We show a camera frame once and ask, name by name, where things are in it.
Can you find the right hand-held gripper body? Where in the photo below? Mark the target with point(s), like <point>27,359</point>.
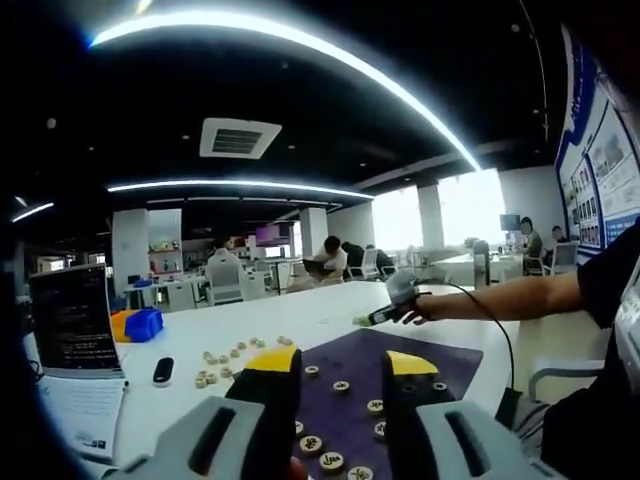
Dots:
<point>402,289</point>

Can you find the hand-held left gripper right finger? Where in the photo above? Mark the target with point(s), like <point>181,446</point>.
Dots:
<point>412,400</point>

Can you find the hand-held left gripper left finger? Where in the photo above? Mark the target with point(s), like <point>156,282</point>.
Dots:
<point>272,400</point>

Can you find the purple chessboard mat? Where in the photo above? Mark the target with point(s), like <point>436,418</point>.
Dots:
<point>350,360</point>

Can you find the group of wooden chess pieces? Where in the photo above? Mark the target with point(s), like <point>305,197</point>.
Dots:
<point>341,386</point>

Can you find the person's right hand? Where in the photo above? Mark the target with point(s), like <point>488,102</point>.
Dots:
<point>424,312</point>

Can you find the person's left hand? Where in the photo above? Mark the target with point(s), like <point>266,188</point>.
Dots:
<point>298,471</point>

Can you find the black tablet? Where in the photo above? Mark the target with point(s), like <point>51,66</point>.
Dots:
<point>314,267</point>

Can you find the potted plant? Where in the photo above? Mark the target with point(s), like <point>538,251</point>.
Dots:
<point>470,242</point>

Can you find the grey office chair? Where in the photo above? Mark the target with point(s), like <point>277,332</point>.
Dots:
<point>481,262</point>

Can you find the black white oblong device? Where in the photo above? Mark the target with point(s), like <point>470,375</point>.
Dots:
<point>163,370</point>

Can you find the white high-back office chair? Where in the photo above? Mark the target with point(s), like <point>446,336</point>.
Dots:
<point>225,287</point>

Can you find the black computer monitor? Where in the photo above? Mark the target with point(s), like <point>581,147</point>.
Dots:
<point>510,223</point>

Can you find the white office desk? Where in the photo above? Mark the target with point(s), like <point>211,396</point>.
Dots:
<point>180,295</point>

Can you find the blue storage bin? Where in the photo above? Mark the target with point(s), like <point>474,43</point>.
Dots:
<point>144,325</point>

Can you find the yellow storage bin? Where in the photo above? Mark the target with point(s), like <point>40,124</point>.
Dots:
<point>119,327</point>

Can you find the shelf with colourful items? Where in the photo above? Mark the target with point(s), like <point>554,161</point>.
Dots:
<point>165,260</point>

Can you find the white printed paper sheet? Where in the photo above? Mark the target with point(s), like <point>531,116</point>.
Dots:
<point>85,410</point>

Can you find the silver laptop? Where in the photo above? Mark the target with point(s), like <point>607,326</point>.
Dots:
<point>70,320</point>

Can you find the ceiling air vent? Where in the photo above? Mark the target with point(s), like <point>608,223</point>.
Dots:
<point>240,138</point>

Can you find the white chest device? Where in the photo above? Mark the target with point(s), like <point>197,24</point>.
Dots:
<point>630,325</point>

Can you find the short ceiling light strip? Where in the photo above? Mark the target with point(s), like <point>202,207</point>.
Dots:
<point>35,211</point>

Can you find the long curved ceiling light strip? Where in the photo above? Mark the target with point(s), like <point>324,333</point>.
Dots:
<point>225,16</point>

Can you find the purple wall screen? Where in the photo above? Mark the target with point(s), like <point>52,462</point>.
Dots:
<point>272,235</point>

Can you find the blue white wall display board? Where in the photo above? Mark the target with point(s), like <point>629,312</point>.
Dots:
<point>600,175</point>

